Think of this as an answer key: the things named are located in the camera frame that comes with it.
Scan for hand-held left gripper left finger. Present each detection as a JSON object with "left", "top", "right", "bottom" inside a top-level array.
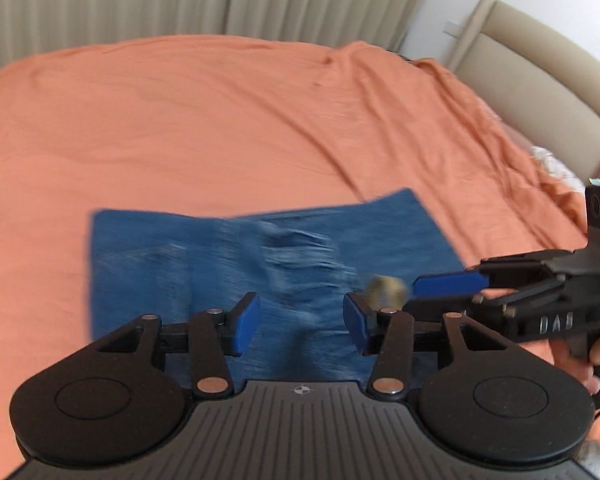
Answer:
[{"left": 85, "top": 292, "right": 262, "bottom": 401}]

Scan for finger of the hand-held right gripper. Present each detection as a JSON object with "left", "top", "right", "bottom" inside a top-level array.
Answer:
[
  {"left": 470, "top": 280, "right": 573, "bottom": 323},
  {"left": 411, "top": 249, "right": 578, "bottom": 302}
]

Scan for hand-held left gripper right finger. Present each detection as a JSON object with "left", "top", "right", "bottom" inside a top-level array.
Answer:
[{"left": 342, "top": 292, "right": 521, "bottom": 401}]

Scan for blue denim pants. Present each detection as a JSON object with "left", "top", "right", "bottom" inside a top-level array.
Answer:
[{"left": 87, "top": 187, "right": 466, "bottom": 396}]

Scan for person's right hand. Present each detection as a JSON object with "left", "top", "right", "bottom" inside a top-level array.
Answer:
[{"left": 549, "top": 324, "right": 600, "bottom": 397}]

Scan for orange duvet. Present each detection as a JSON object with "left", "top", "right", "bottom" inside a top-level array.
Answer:
[{"left": 330, "top": 42, "right": 596, "bottom": 251}]

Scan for person's grey clothing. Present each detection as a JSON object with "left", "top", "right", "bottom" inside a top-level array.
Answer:
[{"left": 577, "top": 439, "right": 600, "bottom": 480}]

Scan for beige padded headboard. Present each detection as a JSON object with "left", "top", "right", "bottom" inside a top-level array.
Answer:
[{"left": 445, "top": 0, "right": 600, "bottom": 181}]

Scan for orange bed sheet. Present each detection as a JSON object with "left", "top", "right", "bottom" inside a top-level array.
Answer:
[{"left": 0, "top": 35, "right": 600, "bottom": 480}]

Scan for beige pleated curtain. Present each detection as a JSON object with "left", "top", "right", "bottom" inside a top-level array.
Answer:
[{"left": 0, "top": 0, "right": 443, "bottom": 81}]

